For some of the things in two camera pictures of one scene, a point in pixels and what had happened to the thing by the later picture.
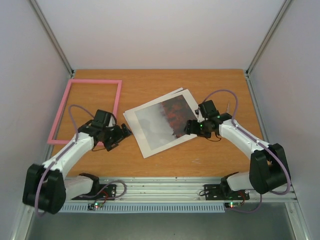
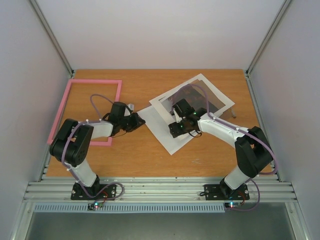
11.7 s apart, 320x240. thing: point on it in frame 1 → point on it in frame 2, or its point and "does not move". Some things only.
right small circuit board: x=231 y=204 does not move
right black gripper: x=191 y=127 → x=175 y=129
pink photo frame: x=82 y=81 does not move
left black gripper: x=120 y=136 → x=137 y=122
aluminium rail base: x=190 y=189 does not move
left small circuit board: x=93 y=206 does not move
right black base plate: x=214 y=192 does not move
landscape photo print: x=160 y=124 → x=194 y=97
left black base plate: x=106 y=192 does not move
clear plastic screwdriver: x=228 y=109 → x=233 y=114
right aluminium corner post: x=249 y=69 does not move
